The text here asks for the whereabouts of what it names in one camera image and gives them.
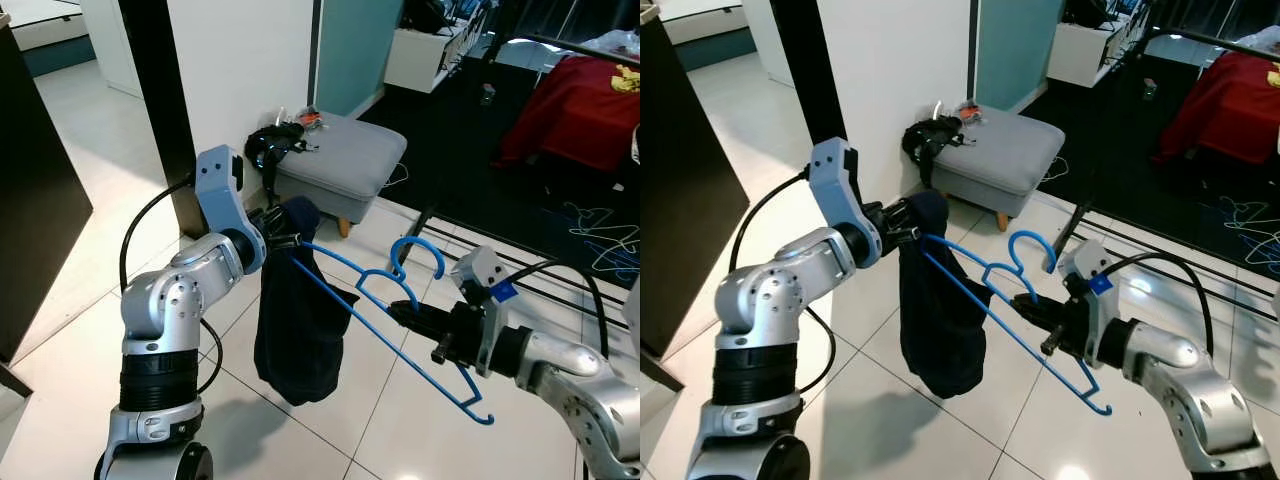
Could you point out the blue plastic hanger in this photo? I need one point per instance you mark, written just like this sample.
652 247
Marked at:
418 240
1035 233

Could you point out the navy blue garment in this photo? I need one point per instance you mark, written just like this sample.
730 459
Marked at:
300 330
940 320

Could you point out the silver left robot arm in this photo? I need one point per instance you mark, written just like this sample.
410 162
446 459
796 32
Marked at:
175 300
775 300

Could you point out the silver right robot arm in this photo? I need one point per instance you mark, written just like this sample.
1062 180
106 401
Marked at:
1200 390
580 380

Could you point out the small red grey gadget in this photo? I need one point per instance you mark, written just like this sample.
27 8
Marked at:
970 112
312 122

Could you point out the black rug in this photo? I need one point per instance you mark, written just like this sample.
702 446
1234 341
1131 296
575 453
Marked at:
470 180
1120 170

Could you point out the black furniture panel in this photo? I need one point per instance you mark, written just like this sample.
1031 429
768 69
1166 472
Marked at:
690 200
40 200

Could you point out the small glass jar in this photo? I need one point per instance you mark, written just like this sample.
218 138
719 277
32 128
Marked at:
1150 90
487 96

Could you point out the white low cabinet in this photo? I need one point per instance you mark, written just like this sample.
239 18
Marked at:
425 60
1085 55

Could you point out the red cloth with yellow print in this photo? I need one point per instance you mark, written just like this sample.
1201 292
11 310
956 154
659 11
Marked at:
580 115
1230 110

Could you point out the white counter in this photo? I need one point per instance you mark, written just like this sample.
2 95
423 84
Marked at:
40 15
700 15

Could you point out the clear plastic bag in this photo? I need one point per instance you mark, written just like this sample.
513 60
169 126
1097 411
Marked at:
615 42

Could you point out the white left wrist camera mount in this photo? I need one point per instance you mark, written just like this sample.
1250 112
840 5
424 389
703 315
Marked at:
835 185
220 195

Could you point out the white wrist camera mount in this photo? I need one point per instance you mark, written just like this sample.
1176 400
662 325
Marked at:
220 195
1085 262
480 270
835 185

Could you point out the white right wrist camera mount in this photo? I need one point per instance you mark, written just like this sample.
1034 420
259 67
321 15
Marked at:
1085 262
480 270

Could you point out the black door frame post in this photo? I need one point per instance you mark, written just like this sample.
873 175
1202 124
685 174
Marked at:
160 100
805 60

